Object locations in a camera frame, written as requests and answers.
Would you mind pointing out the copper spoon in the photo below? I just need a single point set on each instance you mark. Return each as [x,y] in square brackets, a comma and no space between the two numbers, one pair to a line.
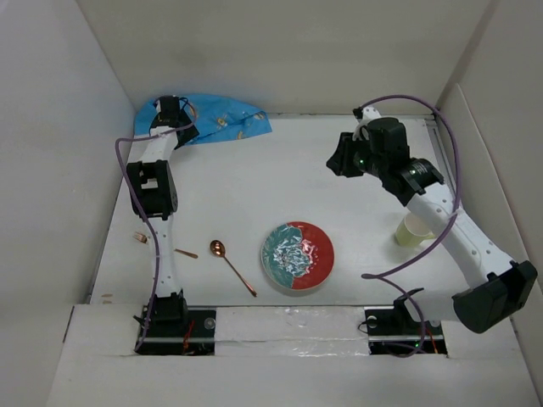
[219,250]

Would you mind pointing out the red and teal plate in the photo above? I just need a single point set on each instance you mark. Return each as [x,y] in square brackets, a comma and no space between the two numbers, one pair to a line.
[297,256]

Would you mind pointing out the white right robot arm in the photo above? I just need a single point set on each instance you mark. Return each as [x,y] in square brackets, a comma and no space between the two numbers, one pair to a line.
[497,285]

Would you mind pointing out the copper fork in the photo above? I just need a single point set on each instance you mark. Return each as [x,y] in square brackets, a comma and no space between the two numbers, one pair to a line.
[144,239]

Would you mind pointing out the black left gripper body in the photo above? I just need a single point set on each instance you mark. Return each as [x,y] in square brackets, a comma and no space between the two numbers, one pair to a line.
[188,132]

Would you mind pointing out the blue patterned cloth napkin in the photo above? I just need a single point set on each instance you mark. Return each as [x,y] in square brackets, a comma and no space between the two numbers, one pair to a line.
[223,119]

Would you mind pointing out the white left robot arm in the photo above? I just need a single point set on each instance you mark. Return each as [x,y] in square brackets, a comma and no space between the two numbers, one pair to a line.
[155,200]

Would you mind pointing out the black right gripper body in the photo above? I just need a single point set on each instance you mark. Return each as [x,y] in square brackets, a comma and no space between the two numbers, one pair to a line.
[355,156]

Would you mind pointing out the pale yellow paper cup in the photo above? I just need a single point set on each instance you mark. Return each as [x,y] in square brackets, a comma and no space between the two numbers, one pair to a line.
[412,231]

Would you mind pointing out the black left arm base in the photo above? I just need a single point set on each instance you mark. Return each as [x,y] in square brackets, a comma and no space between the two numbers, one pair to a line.
[173,328]

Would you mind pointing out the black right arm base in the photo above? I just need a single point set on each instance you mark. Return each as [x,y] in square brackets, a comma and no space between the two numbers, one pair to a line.
[391,330]

